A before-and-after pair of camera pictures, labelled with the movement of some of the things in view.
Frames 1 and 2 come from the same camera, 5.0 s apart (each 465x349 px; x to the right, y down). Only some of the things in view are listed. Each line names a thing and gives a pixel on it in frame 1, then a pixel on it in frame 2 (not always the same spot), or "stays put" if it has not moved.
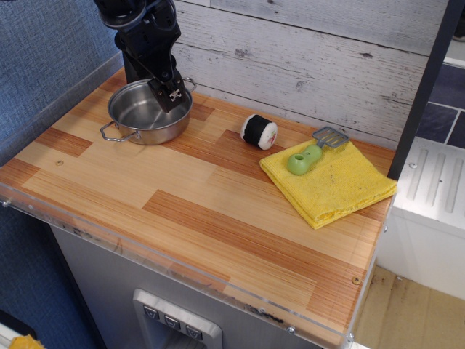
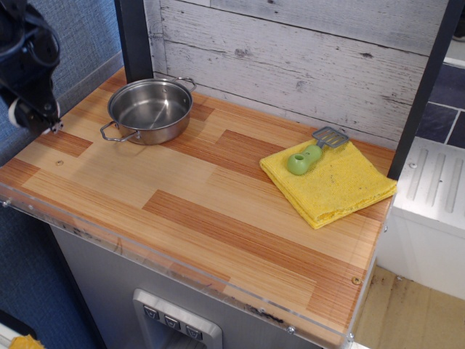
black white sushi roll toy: x=259 y=131 → x=11 y=113
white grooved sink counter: x=431 y=187 stays put
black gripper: x=150 y=43 → x=27 y=66
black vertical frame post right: x=450 y=19 stays put
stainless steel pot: x=132 y=105 stays put
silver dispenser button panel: x=167 y=324 stays put
